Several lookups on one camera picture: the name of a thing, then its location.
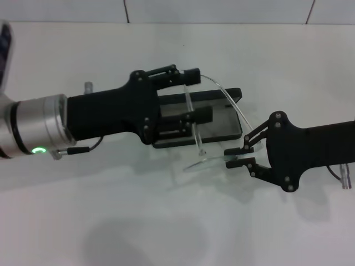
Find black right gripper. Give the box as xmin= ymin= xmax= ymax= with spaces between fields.
xmin=224 ymin=111 xmax=355 ymax=193

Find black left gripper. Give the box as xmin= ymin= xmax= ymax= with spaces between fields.
xmin=66 ymin=64 xmax=214 ymax=145

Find black glasses case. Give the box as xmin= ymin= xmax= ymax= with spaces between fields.
xmin=151 ymin=87 xmax=244 ymax=150

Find clear white glasses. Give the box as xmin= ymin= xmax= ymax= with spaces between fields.
xmin=182 ymin=73 xmax=266 ymax=173

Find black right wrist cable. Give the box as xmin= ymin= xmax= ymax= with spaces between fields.
xmin=326 ymin=163 xmax=353 ymax=190

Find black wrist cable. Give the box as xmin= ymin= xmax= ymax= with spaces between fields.
xmin=51 ymin=135 xmax=105 ymax=161
xmin=326 ymin=163 xmax=353 ymax=190

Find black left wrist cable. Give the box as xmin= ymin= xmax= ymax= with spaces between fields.
xmin=51 ymin=135 xmax=105 ymax=161

